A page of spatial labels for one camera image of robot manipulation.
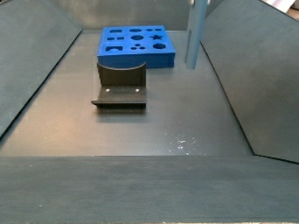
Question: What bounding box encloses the black curved fixture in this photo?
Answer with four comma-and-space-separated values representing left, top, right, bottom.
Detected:
90, 64, 146, 107

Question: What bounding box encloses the blue foam shape-cutout block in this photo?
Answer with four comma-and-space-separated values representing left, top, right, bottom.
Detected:
97, 25, 175, 68

